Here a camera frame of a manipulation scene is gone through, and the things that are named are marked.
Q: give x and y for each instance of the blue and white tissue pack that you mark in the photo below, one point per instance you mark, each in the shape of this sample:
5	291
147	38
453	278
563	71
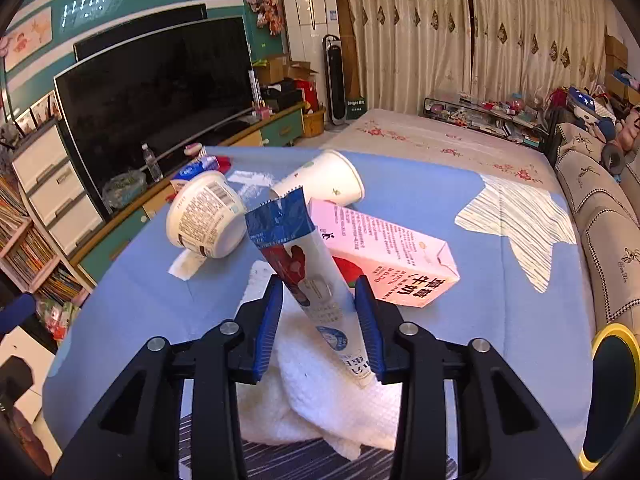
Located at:
187	174

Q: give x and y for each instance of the beige floral cloth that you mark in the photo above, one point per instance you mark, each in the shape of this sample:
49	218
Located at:
450	140

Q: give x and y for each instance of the plastic bag on cabinet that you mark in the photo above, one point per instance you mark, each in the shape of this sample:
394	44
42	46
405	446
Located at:
122	189

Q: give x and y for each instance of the tall white narrow box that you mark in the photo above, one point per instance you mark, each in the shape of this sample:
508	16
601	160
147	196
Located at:
255	85

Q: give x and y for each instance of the teal and yellow TV cabinet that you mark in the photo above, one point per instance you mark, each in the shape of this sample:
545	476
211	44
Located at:
282	127

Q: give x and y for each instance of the white paper towel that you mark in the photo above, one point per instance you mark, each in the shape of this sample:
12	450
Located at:
310	400

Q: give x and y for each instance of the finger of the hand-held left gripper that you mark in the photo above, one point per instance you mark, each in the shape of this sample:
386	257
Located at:
17	311

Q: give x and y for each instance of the green and white box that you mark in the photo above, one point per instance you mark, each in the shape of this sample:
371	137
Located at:
356	106

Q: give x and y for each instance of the wicker basket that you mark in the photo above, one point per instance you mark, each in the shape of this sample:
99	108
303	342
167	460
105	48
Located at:
314	122

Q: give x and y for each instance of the open cardboard box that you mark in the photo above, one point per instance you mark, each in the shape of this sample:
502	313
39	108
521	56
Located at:
270	69
300	70

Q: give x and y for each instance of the small pink object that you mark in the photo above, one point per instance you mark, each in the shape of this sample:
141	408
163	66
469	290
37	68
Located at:
192	149

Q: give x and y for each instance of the white paper scrap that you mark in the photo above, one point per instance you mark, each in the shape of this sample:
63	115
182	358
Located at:
187	265

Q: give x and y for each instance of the white yogurt tub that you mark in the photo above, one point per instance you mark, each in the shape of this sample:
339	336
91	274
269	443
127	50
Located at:
207	215

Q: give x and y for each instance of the photo frame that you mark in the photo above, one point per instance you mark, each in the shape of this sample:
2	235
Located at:
25	121
45	105

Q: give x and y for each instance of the grey neck pillow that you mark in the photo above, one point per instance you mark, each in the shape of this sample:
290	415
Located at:
612	157

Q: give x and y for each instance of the white drawer unit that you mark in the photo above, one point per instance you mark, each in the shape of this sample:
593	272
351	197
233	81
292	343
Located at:
55	185

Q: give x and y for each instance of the person's left hand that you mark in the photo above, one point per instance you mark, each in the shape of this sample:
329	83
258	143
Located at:
27	440

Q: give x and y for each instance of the beige sofa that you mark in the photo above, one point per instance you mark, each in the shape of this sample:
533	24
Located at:
600	220

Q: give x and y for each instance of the pile of plush toys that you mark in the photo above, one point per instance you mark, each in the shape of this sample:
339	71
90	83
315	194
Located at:
629	127

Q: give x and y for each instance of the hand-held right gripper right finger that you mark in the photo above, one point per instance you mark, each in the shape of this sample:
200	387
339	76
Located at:
367	325

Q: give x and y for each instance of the dark striped cloth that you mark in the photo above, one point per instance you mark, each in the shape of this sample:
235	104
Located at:
300	462

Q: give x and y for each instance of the clear water bottle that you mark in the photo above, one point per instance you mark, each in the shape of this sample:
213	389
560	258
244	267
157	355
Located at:
151	162

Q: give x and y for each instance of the blue star-print plush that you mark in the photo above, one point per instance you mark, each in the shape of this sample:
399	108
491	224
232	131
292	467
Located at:
580	100

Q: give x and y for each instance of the black device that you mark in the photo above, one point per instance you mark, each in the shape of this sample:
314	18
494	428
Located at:
282	95

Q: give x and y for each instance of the red bag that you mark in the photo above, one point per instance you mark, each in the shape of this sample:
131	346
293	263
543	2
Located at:
306	92

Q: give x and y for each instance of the bookshelf with books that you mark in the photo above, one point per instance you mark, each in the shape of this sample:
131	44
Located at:
25	245

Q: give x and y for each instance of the large curved television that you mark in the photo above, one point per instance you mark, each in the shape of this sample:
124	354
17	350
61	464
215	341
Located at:
165	95

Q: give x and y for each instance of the brown cardboard box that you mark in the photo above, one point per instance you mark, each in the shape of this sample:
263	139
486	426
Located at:
615	67
615	49

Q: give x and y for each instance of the pink milk carton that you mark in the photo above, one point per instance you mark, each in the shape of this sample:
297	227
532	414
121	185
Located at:
395	260

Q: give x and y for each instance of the yellow-rimmed trash bin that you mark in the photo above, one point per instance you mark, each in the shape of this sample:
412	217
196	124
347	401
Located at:
612	395

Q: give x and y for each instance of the white paper cup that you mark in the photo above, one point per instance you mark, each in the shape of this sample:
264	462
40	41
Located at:
325	175

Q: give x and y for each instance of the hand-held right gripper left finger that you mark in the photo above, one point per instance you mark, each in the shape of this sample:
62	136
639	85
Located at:
267	325

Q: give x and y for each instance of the blue tablecloth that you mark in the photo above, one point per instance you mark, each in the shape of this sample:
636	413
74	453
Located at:
475	335

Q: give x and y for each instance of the pile of colourful packets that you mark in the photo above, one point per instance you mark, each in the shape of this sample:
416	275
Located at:
55	320

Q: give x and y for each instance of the hanging flower decoration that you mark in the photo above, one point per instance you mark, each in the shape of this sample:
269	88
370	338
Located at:
267	5

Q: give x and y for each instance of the black tower fan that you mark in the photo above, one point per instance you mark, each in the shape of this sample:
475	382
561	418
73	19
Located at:
334	80

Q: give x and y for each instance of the pink wall picture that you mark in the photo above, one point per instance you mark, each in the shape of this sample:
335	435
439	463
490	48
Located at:
30	40

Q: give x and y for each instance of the beige embroidered curtain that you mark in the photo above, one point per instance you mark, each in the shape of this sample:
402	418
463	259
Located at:
400	35
540	35

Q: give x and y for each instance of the glass coffee table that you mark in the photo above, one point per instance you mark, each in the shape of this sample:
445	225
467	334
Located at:
480	112

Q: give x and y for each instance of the white standing air conditioner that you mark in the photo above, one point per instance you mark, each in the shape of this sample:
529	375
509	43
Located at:
310	20

